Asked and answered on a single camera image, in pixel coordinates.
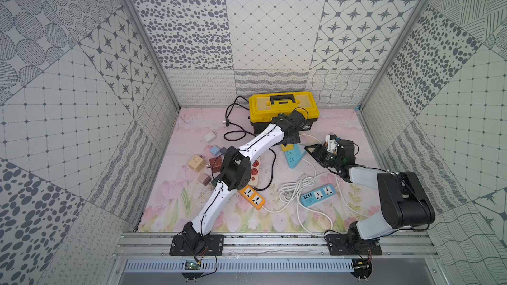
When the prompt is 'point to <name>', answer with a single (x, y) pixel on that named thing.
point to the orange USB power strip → (250, 194)
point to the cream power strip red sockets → (255, 171)
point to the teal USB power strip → (317, 194)
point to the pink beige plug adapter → (204, 179)
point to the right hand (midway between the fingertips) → (308, 152)
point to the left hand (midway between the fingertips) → (289, 137)
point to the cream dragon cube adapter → (196, 163)
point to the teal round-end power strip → (295, 156)
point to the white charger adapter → (209, 136)
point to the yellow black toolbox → (263, 106)
